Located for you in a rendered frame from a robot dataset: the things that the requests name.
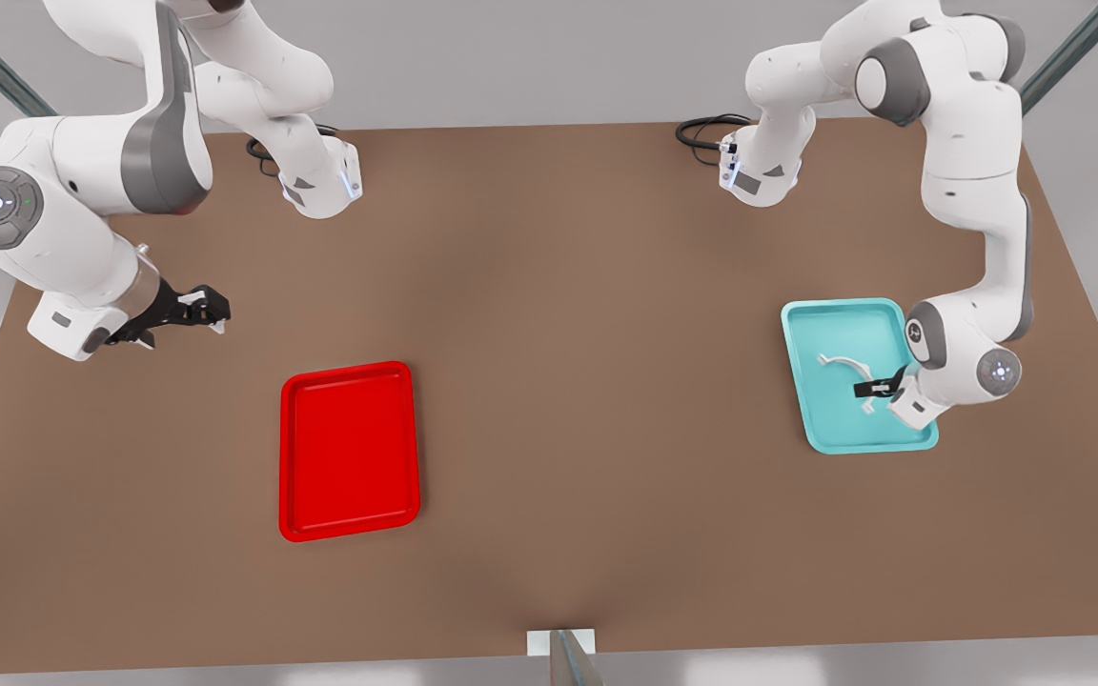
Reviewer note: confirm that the white drainage pipe clamp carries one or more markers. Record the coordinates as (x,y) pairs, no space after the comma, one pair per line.
(846,367)

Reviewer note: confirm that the red tray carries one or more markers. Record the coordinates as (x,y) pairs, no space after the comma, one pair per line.
(350,451)

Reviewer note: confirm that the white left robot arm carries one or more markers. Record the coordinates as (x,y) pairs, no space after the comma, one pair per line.
(973,143)

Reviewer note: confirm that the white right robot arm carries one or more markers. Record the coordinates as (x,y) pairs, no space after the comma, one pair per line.
(72,181)

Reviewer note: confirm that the teal tray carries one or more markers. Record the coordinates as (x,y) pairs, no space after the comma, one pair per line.
(844,376)

